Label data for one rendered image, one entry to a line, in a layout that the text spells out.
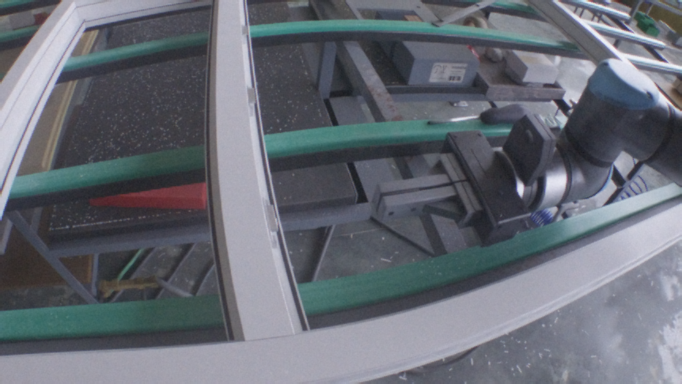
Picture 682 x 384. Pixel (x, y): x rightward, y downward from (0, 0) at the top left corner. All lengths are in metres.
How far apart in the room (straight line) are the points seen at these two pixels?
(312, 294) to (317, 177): 0.48
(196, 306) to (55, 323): 0.18
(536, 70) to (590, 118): 0.91
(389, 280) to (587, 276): 0.23
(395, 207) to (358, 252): 1.07
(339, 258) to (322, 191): 0.63
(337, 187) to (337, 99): 0.33
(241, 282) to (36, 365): 0.22
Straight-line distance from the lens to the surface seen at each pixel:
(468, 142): 0.47
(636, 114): 0.49
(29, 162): 1.07
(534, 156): 0.44
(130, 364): 0.34
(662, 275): 2.33
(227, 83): 0.53
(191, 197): 0.80
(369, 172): 0.93
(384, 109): 0.68
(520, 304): 0.39
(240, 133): 0.45
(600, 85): 0.48
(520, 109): 0.68
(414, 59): 1.12
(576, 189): 0.53
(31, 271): 1.33
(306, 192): 0.84
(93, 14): 1.03
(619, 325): 1.89
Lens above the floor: 1.24
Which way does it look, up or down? 49 degrees down
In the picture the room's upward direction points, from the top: 13 degrees clockwise
